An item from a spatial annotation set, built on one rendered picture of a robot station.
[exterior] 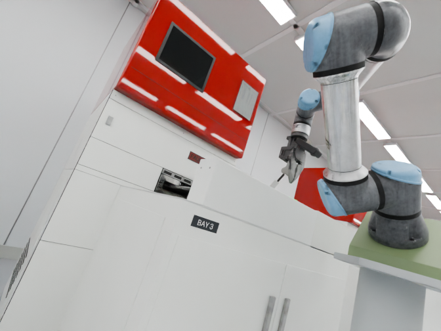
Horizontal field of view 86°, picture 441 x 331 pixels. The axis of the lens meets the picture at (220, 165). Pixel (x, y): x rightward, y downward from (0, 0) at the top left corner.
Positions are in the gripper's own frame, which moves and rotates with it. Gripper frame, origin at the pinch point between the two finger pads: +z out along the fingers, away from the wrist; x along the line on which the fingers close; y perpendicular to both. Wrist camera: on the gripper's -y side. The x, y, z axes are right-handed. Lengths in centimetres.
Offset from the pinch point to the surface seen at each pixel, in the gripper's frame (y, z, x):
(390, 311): -35.6, 33.0, -5.7
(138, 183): 58, 19, 39
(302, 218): -4.6, 13.5, -5.0
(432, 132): 25, -170, -283
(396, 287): -36.1, 26.6, -5.9
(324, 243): -4.6, 19.4, -24.3
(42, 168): 206, 26, 77
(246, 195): -4.6, 14.4, 25.9
